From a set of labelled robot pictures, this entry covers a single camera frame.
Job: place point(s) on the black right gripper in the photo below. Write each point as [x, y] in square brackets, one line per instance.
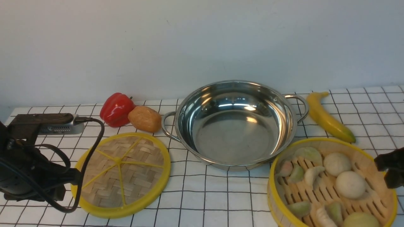
[393, 163]

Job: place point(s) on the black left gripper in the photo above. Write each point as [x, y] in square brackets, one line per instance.
[26, 174]

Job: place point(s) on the bamboo steamer basket yellow rim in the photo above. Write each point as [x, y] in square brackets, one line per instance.
[378, 200]

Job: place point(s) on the woven bamboo lid yellow frame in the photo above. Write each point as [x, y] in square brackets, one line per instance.
[126, 173]

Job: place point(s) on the white round bun lower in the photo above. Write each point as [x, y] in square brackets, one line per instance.
[351, 185]

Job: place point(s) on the white round bun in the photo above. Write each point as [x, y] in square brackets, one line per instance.
[351, 185]
[336, 163]

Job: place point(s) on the white round bun upper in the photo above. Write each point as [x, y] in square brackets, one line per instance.
[336, 163]

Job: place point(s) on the pale green round bun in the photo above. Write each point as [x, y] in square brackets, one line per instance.
[361, 219]

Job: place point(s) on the yellow banana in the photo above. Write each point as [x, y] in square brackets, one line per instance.
[325, 120]

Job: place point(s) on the green dumpling lower centre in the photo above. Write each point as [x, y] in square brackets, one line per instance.
[334, 211]

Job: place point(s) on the green dumpling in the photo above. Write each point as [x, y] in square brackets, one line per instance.
[300, 209]
[297, 174]
[309, 153]
[334, 211]

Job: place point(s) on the green dumpling top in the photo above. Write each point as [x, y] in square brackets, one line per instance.
[309, 153]

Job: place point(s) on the white dumpling centre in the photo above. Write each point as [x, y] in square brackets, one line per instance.
[311, 174]

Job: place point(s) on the white dumpling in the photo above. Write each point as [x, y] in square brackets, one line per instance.
[323, 218]
[311, 174]

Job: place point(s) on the white dumpling bottom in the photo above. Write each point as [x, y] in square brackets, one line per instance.
[323, 218]

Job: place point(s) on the green dumpling left centre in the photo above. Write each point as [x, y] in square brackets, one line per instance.
[297, 174]

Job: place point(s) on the green dumpling lower left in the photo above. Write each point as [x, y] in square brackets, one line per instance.
[300, 209]

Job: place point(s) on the pinkish dumpling far left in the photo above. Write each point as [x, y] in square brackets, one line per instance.
[285, 168]

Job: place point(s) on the red bell pepper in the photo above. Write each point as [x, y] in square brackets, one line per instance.
[115, 110]

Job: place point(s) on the brown potato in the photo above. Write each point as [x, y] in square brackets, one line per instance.
[145, 119]

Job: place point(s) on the checkered white tablecloth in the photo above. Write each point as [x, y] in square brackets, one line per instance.
[204, 196]

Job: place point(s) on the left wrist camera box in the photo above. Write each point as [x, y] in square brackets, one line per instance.
[29, 126]

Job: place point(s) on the stainless steel two-handled pot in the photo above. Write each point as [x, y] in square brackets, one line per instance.
[235, 125]

